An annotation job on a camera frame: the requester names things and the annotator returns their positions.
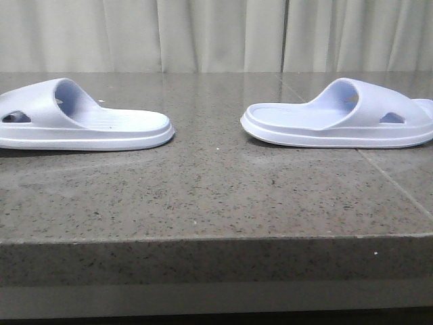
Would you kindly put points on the light blue slipper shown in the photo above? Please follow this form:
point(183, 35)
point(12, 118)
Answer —
point(348, 113)
point(59, 115)

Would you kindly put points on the cream pleated curtain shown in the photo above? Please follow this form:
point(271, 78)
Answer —
point(215, 36)

